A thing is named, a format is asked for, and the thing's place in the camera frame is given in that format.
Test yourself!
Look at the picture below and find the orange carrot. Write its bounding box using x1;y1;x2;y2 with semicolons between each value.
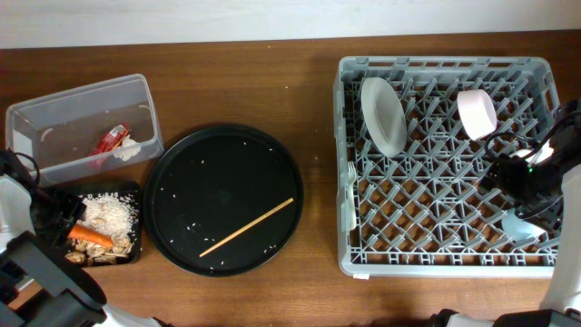
68;224;113;248

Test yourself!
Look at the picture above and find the light blue cup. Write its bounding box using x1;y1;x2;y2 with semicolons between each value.
500;208;546;242

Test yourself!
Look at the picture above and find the food scraps rice and pasta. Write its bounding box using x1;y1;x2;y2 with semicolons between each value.
65;192;140;267

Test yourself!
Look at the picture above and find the pink-white bowl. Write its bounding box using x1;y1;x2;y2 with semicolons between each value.
457;89;497;141

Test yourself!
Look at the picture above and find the red snack wrapper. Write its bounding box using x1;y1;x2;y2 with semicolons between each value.
89;124;131;170

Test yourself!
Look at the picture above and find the white tissue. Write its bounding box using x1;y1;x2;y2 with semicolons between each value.
113;136;141;162

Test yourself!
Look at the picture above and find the grey plate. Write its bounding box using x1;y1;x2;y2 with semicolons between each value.
360;77;407;157

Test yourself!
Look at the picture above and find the white plastic fork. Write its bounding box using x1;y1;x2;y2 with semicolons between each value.
346;161;357;231

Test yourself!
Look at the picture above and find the white cup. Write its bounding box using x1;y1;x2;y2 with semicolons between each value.
510;143;554;164

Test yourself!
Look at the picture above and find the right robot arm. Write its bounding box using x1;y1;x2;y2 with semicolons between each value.
427;100;580;327

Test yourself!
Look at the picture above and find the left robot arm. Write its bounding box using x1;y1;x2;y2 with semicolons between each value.
1;150;165;327

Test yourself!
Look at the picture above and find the clear plastic waste bin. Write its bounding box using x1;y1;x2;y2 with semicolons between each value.
5;74;163;186

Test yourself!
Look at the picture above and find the grey dishwasher rack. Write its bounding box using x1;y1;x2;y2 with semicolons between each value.
333;56;559;278

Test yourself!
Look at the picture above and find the black rectangular tray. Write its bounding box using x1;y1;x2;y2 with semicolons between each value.
26;180;143;268

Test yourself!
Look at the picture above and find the round black serving tray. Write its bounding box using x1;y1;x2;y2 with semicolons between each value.
142;124;304;277

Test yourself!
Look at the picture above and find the wooden chopstick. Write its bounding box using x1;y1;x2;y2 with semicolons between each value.
199;198;294;258

